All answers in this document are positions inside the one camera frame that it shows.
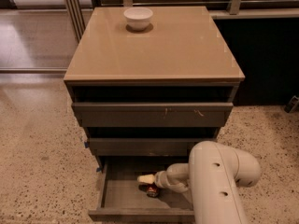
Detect grey middle drawer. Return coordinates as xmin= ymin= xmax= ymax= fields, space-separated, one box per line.
xmin=88 ymin=138 xmax=214 ymax=156

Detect grey open bottom drawer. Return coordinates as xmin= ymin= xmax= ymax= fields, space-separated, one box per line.
xmin=89 ymin=156 xmax=195 ymax=224

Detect grey drawer cabinet tan top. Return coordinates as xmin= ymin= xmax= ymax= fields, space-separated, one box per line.
xmin=63 ymin=6 xmax=246 ymax=172

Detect grey top drawer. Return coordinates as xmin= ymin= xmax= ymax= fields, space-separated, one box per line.
xmin=72 ymin=103 xmax=233 ymax=128

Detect small dark floor object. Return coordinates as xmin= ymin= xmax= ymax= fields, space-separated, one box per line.
xmin=284 ymin=95 xmax=299 ymax=113

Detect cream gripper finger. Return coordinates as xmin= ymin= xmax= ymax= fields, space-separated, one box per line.
xmin=137 ymin=174 xmax=155 ymax=185

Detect red coke can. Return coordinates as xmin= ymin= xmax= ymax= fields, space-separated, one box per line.
xmin=146 ymin=184 xmax=160 ymax=198

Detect white ceramic bowl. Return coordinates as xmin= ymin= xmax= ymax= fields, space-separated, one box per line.
xmin=123 ymin=7 xmax=153 ymax=31

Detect dark low wall cabinet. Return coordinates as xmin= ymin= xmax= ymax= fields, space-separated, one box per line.
xmin=211 ymin=13 xmax=299 ymax=105

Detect blue tape piece upper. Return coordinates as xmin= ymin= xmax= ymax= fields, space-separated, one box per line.
xmin=84 ymin=142 xmax=90 ymax=148

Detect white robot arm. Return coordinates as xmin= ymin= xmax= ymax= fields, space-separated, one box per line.
xmin=137 ymin=141 xmax=261 ymax=224

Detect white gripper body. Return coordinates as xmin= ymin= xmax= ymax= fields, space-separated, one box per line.
xmin=154 ymin=171 xmax=169 ymax=189

